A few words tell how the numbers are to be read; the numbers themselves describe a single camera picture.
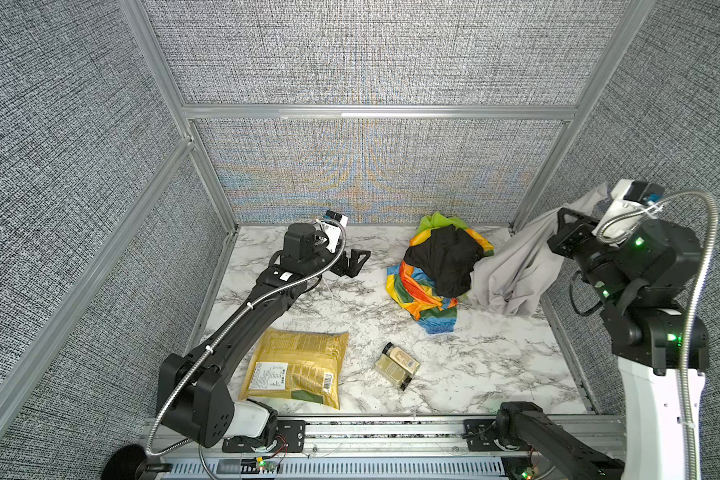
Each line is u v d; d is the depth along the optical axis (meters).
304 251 0.61
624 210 0.43
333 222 0.63
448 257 0.92
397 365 0.81
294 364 0.78
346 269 0.69
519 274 0.61
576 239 0.46
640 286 0.36
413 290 0.93
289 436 0.73
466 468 0.70
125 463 0.63
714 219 0.31
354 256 0.68
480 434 0.69
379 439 0.75
